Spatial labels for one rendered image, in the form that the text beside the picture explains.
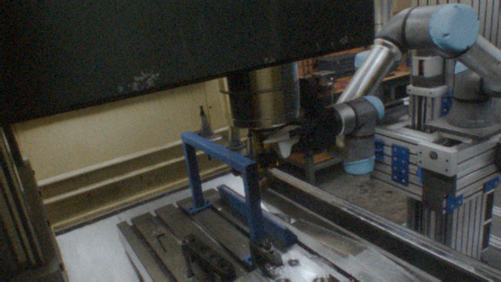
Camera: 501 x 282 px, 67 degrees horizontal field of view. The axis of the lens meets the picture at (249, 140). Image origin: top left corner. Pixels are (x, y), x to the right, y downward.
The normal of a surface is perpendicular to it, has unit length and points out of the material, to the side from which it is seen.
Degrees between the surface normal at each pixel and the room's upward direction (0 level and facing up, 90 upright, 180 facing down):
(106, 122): 90
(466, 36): 86
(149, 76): 90
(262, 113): 90
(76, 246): 24
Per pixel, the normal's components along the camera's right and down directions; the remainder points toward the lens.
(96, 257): 0.11, -0.77
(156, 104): 0.54, 0.22
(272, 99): 0.30, 0.28
